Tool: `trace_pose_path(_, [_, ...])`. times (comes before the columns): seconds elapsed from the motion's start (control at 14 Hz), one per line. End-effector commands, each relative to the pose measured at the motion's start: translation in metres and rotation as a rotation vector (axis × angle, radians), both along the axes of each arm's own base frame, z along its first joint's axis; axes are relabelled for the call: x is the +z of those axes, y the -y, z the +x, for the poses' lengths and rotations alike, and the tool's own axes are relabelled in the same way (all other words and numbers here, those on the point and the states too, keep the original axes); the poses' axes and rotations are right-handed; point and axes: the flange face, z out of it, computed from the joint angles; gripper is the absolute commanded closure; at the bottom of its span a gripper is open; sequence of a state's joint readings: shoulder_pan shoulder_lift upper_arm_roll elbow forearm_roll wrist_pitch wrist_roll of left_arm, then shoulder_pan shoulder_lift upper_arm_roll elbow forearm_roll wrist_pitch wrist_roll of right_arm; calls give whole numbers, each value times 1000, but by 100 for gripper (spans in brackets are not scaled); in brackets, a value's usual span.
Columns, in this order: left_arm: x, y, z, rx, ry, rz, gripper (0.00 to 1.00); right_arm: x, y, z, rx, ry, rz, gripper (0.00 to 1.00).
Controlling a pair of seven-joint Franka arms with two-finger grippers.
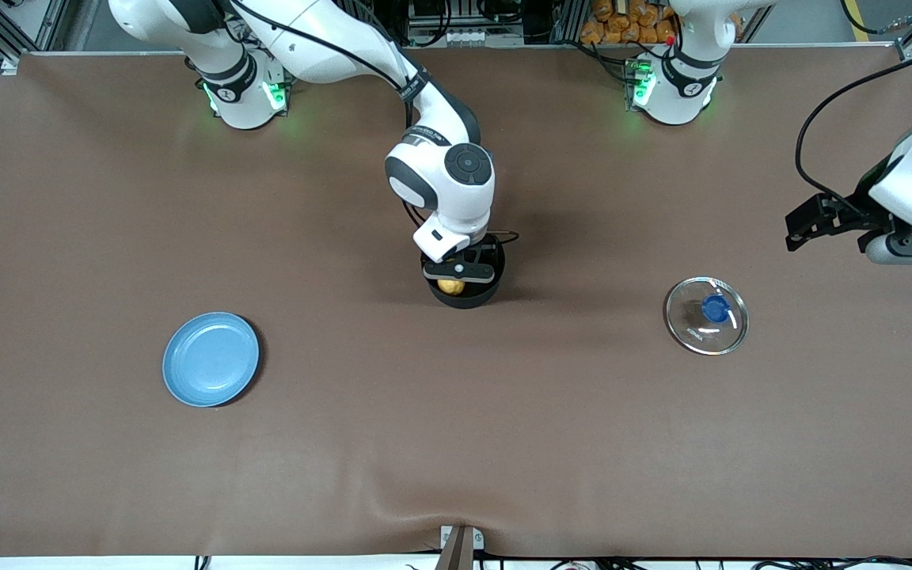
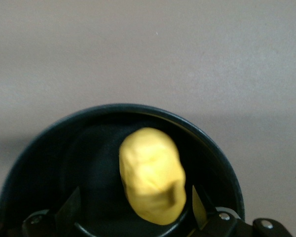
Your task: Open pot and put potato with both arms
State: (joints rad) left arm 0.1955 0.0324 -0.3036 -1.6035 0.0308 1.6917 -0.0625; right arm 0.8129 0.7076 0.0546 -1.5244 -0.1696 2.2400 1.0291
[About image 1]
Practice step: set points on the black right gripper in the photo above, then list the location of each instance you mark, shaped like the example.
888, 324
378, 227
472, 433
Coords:
486, 256

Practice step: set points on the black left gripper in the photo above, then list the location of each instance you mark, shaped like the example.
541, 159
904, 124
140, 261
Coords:
858, 208

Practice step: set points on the yellow potato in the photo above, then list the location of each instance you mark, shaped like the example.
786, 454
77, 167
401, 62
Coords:
450, 286

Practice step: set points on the glass lid with blue knob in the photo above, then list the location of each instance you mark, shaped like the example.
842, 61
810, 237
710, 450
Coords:
713, 309

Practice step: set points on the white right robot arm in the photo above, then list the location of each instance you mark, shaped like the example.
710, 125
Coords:
464, 182

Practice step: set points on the brown table mat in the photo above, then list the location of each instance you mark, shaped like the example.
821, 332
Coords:
583, 435

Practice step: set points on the bag of orange items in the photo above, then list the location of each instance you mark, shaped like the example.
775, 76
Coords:
622, 24

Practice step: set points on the blue round plate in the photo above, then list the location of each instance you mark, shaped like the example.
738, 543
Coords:
210, 360

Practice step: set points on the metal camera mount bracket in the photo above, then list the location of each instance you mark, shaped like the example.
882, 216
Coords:
458, 546

